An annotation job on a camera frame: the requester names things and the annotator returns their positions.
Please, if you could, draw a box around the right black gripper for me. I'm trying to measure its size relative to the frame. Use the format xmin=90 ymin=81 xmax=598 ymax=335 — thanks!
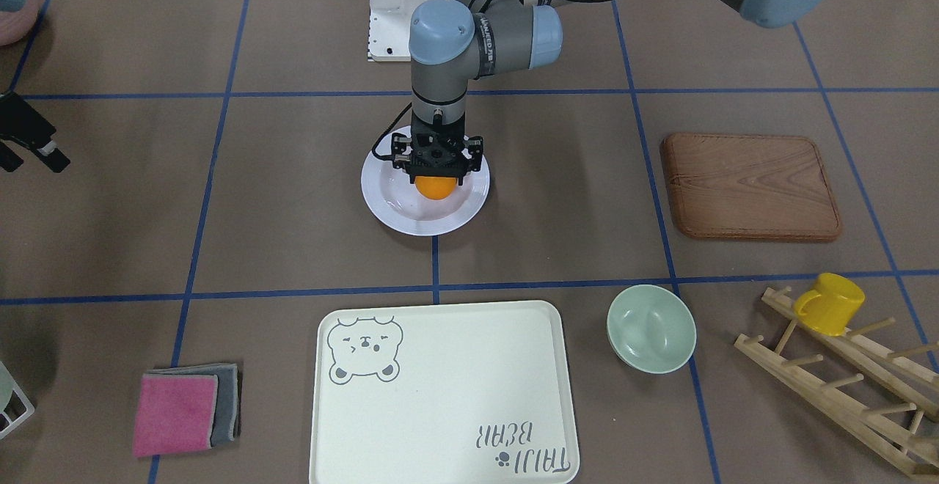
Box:
xmin=1 ymin=92 xmax=70 ymax=174

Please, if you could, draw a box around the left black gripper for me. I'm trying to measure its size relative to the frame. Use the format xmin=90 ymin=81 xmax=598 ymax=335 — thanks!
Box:
xmin=390 ymin=125 xmax=484 ymax=186

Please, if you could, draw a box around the orange fruit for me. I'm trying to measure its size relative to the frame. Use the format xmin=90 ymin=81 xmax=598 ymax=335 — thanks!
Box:
xmin=414 ymin=176 xmax=458 ymax=200

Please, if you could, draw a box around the white round plate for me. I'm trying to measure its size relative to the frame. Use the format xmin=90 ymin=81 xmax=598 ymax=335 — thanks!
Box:
xmin=361 ymin=151 xmax=491 ymax=236

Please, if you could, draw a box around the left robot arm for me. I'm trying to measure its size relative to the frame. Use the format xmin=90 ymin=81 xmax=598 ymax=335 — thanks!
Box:
xmin=371 ymin=0 xmax=822 ymax=186

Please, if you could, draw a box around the cream bear tray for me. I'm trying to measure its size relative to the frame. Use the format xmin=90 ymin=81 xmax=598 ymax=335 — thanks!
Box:
xmin=309 ymin=300 xmax=581 ymax=483

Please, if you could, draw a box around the pink bowl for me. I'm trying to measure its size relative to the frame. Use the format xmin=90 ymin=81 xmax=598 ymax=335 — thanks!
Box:
xmin=1 ymin=0 xmax=40 ymax=47

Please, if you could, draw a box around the pink cloth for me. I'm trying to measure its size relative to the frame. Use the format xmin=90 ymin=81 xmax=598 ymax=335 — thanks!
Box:
xmin=132 ymin=373 xmax=218 ymax=458

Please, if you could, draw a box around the light green bowl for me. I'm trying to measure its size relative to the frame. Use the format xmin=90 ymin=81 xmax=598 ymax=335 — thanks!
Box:
xmin=606 ymin=284 xmax=698 ymax=375

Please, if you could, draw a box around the grey cloth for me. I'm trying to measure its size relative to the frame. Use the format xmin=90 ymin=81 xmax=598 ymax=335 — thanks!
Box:
xmin=145 ymin=363 xmax=238 ymax=448

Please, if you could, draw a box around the wooden cutting board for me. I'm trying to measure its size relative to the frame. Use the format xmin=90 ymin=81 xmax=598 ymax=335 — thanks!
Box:
xmin=660 ymin=133 xmax=842 ymax=243

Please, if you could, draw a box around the yellow mug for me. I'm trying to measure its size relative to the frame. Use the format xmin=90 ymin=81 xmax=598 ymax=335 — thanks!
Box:
xmin=792 ymin=271 xmax=866 ymax=337

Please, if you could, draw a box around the wooden dish rack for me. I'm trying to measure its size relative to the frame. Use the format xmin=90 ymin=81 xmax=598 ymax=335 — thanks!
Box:
xmin=734 ymin=287 xmax=938 ymax=483

